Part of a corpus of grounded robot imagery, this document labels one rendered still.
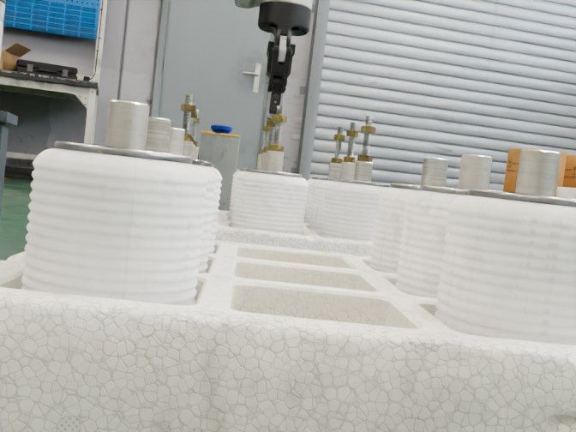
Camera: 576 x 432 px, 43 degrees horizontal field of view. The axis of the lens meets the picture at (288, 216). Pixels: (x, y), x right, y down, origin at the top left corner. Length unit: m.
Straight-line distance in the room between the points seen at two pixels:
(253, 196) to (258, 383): 0.58
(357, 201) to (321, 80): 5.44
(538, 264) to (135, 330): 0.21
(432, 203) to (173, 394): 0.25
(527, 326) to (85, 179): 0.24
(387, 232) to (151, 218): 0.30
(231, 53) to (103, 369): 5.99
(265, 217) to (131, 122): 0.52
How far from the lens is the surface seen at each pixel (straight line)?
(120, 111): 0.42
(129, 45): 6.25
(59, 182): 0.39
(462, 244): 0.42
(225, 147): 1.33
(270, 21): 1.07
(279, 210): 0.92
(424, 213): 0.53
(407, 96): 6.65
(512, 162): 5.06
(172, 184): 0.39
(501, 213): 0.41
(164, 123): 0.53
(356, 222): 0.93
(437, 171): 0.67
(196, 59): 6.27
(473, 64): 6.94
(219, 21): 6.34
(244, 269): 0.59
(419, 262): 0.53
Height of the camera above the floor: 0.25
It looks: 3 degrees down
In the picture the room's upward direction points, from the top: 6 degrees clockwise
